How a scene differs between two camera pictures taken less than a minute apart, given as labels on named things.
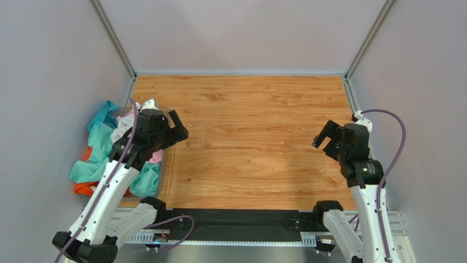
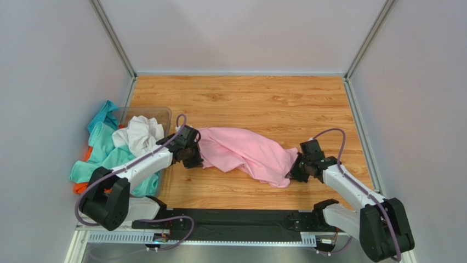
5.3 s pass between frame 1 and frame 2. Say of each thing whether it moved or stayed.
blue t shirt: stayed
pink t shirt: moved
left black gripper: moved
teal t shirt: stayed
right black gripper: moved
